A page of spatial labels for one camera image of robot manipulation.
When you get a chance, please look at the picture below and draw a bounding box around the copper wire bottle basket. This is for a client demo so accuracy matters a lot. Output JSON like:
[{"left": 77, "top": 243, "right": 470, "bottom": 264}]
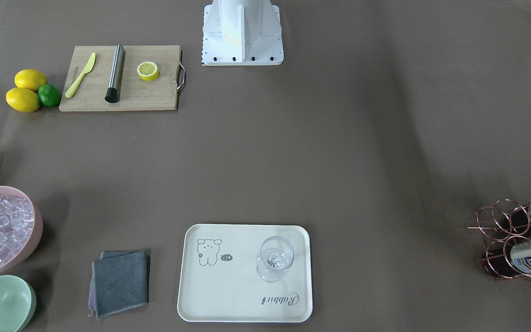
[{"left": 470, "top": 199, "right": 531, "bottom": 280}]

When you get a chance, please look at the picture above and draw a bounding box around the clear wine glass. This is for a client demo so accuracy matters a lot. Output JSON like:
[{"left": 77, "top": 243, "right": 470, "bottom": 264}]
[{"left": 256, "top": 236, "right": 295, "bottom": 282}]

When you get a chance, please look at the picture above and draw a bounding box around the cream rabbit tray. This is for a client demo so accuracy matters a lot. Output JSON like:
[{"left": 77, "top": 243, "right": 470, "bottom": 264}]
[{"left": 177, "top": 224, "right": 313, "bottom": 323}]

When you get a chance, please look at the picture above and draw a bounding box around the half lemon slice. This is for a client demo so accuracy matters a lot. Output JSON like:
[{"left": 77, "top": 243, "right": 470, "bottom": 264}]
[{"left": 136, "top": 61, "right": 160, "bottom": 82}]

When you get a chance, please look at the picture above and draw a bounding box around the steel muddler black tip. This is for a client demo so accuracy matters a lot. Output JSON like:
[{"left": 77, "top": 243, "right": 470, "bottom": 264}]
[{"left": 105, "top": 45, "right": 126, "bottom": 103}]

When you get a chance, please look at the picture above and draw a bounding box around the grey folded cloth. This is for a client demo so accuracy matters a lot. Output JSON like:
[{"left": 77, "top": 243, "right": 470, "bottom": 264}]
[{"left": 88, "top": 250, "right": 149, "bottom": 319}]

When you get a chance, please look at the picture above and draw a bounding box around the bamboo cutting board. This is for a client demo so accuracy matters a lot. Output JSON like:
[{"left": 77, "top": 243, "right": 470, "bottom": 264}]
[{"left": 59, "top": 45, "right": 185, "bottom": 112}]

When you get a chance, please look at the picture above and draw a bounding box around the yellow plastic knife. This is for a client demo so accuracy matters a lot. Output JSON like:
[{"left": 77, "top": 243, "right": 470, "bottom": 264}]
[{"left": 65, "top": 53, "right": 96, "bottom": 98}]

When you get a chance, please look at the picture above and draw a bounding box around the green lime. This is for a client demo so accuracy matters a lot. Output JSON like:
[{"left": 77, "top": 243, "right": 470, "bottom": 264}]
[{"left": 37, "top": 84, "right": 62, "bottom": 107}]

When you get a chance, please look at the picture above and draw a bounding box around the lower whole yellow lemon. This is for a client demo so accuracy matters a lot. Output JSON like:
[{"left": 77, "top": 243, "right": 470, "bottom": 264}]
[{"left": 6, "top": 88, "right": 41, "bottom": 112}]

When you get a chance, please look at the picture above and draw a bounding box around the whole yellow lemon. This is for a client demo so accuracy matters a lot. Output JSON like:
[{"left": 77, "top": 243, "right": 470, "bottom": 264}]
[
  {"left": 13, "top": 69, "right": 48, "bottom": 92},
  {"left": 6, "top": 88, "right": 41, "bottom": 112}
]

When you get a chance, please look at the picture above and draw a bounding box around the upper whole yellow lemon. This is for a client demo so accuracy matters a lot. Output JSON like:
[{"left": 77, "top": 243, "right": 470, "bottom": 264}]
[{"left": 13, "top": 69, "right": 48, "bottom": 92}]

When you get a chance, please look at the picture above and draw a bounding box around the pink bowl with ice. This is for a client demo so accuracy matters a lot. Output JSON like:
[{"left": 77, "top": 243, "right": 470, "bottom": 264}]
[{"left": 0, "top": 186, "right": 43, "bottom": 273}]

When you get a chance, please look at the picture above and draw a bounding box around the mint green bowl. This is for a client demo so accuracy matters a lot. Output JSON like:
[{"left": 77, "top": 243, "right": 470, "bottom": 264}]
[{"left": 0, "top": 275, "right": 36, "bottom": 332}]

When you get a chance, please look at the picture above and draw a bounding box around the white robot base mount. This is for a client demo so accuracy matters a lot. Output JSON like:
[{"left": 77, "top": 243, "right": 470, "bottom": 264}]
[{"left": 201, "top": 0, "right": 284, "bottom": 66}]

